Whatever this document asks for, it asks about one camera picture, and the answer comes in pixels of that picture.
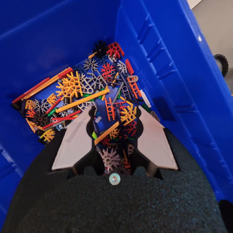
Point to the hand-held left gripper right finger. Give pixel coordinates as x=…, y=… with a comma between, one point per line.
x=154, y=143

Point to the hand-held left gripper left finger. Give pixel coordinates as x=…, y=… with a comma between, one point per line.
x=76, y=143

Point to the pile of colourful toy pieces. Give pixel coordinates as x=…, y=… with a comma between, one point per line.
x=72, y=87

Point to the blue plastic bin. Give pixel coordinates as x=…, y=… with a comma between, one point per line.
x=45, y=36

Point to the grey toy wheel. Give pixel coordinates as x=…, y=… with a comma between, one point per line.
x=224, y=63

